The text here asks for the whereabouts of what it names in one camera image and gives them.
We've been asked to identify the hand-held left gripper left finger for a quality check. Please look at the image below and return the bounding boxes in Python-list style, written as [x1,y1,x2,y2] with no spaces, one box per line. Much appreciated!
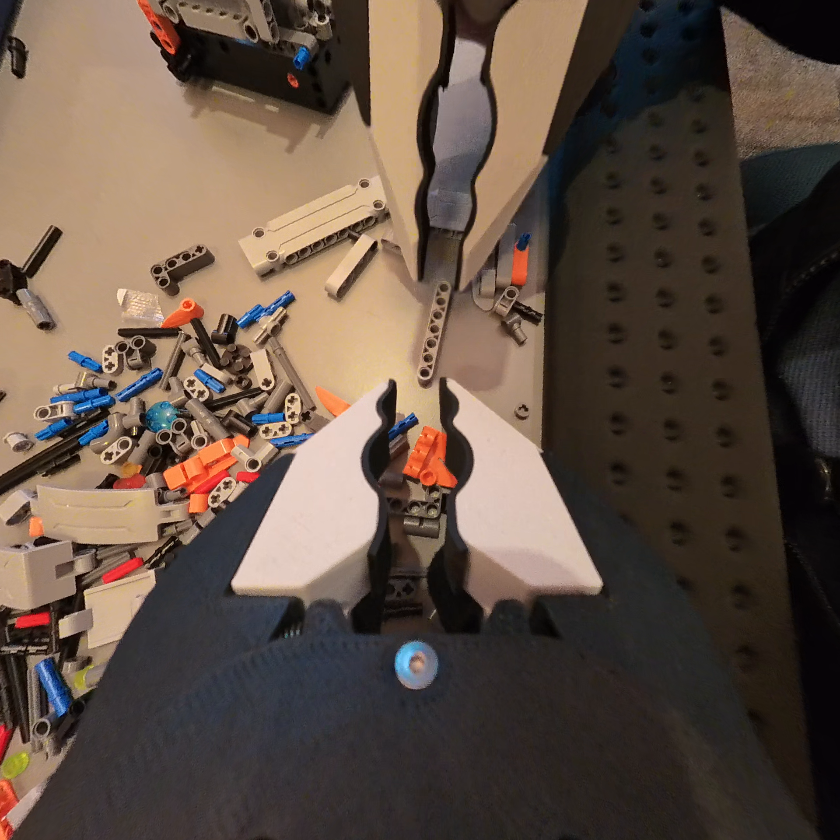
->
[231,381,399,601]

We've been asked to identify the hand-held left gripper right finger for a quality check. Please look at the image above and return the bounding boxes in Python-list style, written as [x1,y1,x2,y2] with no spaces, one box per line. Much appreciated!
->
[437,378,606,602]

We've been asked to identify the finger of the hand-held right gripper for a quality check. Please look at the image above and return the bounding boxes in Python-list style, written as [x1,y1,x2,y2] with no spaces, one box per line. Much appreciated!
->
[365,0,458,283]
[453,0,644,292]

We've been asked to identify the orange gear frame assembly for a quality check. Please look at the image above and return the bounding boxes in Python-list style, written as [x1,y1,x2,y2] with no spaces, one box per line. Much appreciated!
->
[138,0,358,115]

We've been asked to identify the thin grey perforated beam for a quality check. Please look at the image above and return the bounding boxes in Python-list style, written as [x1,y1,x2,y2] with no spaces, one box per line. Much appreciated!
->
[416,279,455,387]

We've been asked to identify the pile of small building parts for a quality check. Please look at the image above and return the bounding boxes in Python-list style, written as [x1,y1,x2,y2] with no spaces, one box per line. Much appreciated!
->
[0,289,319,815]

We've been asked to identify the small orange block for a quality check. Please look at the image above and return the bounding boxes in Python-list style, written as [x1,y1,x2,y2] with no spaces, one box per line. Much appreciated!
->
[506,235,534,291]

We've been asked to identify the black studded panel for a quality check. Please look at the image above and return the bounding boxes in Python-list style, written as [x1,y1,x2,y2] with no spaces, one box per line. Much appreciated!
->
[536,0,821,795]

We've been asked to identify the small black grey connector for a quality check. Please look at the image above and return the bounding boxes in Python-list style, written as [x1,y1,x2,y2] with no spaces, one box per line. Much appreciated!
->
[494,288,543,346]

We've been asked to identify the dark grey angled beam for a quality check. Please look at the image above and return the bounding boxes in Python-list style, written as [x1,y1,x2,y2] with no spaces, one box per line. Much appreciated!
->
[147,245,216,294]

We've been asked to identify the person's leg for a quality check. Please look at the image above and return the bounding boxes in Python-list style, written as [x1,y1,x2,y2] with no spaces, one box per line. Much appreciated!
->
[739,142,840,532]

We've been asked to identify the black axle with connector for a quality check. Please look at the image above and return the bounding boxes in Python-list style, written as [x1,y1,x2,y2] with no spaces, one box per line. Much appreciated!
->
[0,225,65,330]

